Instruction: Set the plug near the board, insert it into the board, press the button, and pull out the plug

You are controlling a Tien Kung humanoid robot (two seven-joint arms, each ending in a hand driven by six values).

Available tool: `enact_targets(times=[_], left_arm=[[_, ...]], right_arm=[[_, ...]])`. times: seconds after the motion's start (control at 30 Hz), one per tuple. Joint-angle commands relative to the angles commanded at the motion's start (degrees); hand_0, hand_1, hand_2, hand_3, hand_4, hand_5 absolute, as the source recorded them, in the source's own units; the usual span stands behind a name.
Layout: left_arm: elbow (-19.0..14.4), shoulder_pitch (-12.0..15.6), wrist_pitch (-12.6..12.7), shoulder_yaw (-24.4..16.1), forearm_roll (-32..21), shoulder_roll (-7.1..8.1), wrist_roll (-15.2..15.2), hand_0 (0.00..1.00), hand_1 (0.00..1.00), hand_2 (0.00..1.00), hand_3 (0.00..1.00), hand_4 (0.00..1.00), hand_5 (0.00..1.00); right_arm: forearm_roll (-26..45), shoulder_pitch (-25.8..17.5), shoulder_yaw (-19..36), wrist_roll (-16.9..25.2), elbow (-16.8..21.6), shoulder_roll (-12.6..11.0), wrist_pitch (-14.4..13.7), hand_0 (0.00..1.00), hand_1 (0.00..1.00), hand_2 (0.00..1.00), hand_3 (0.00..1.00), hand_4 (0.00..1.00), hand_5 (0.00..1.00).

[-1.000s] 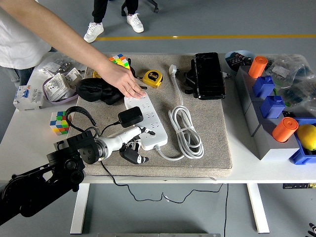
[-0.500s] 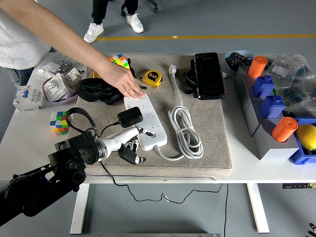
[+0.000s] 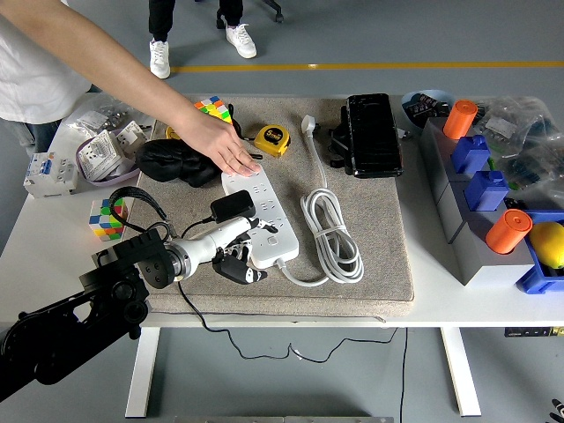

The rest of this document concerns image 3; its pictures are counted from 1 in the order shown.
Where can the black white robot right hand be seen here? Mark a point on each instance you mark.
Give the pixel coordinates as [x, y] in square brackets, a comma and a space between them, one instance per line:
[557, 414]

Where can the person's hand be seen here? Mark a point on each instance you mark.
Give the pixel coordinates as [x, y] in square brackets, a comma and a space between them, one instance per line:
[216, 141]

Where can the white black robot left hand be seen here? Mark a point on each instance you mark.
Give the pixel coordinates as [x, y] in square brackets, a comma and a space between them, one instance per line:
[220, 240]

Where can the black plug adapter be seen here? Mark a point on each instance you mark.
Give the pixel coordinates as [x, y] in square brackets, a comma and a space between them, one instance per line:
[231, 203]

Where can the white power strip board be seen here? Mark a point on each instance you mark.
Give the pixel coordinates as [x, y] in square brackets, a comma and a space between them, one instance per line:
[269, 198]

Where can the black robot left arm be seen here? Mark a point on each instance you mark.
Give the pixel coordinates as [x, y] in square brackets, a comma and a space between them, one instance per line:
[53, 339]

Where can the person's forearm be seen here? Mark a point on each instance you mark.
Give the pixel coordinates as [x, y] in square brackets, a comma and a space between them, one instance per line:
[101, 61]

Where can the large colourful puzzle cube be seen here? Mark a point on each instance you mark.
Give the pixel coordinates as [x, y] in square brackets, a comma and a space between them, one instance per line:
[216, 108]

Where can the yellow tape measure black centre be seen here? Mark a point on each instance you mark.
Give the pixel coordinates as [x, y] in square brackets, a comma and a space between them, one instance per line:
[171, 132]

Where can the yellow tape measure red label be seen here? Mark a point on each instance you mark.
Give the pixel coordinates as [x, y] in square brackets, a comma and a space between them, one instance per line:
[271, 140]

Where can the black table control panel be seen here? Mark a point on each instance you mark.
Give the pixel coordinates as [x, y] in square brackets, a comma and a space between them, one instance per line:
[529, 332]

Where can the person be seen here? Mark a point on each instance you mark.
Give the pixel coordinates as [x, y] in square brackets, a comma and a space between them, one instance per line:
[31, 83]
[158, 57]

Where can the white table leg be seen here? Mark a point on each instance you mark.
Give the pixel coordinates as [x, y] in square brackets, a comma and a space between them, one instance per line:
[141, 374]
[460, 374]

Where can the pale purple tray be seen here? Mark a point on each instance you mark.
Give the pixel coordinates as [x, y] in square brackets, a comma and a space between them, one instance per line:
[114, 180]

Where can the small colourful puzzle cube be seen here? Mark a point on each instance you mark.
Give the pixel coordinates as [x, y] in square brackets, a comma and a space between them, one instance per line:
[103, 224]

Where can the clear bag of small parts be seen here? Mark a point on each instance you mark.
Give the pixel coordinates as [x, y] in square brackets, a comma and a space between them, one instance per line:
[101, 112]

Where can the blue plastic bin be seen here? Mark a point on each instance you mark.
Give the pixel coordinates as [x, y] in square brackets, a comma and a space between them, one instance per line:
[535, 282]

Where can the black office chair base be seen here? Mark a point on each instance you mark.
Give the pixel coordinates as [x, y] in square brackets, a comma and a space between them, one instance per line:
[278, 17]

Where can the grey-brown mat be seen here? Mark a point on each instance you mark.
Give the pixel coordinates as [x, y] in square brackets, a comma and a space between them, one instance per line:
[374, 247]

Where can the glossy black box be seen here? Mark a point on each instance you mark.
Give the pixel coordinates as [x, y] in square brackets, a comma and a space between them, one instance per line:
[374, 136]

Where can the grey block holder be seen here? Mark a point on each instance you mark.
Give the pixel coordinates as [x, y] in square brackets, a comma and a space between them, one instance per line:
[480, 264]

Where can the yellow lemon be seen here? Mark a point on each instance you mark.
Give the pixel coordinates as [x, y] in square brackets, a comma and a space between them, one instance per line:
[548, 244]

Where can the white circuit breaker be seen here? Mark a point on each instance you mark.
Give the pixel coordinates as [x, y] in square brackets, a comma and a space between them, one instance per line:
[48, 176]

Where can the orange cylinder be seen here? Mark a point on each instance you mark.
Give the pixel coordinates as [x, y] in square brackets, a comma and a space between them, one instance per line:
[460, 119]
[509, 231]

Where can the grey metal bar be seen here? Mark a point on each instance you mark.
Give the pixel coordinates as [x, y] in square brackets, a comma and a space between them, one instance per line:
[282, 420]

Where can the black printed packet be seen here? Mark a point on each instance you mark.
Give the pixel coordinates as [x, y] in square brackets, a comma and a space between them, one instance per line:
[423, 108]

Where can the light blue bowl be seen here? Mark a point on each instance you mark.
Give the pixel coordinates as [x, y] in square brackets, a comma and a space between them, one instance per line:
[436, 93]

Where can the blue plastic block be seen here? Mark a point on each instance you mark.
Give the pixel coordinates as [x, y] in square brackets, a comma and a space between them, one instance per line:
[487, 191]
[470, 154]

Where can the clear bag of dark parts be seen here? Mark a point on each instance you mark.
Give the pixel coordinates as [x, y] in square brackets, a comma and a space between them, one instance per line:
[537, 150]

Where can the small white wall socket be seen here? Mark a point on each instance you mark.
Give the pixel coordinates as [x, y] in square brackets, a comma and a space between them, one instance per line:
[132, 136]

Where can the large white wall socket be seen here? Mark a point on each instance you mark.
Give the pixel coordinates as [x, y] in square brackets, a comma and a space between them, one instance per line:
[101, 154]

